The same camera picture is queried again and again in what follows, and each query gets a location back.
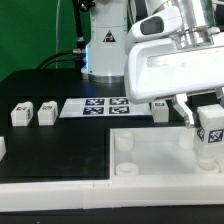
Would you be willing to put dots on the white sheet with markers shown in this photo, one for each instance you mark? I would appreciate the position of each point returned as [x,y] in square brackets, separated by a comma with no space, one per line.
[98,107]

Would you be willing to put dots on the white front fence bar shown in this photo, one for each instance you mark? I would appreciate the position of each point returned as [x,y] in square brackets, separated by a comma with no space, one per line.
[118,192]

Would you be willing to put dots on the white left fence piece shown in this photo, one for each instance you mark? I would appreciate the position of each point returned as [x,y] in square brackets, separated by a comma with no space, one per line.
[2,148]

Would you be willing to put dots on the white square tabletop tray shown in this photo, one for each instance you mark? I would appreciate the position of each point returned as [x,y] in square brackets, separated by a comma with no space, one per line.
[164,155]

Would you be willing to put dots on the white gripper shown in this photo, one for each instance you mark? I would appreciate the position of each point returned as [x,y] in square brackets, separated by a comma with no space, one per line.
[164,60]

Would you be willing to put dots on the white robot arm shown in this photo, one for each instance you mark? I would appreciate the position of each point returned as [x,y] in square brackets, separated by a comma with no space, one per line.
[111,21]

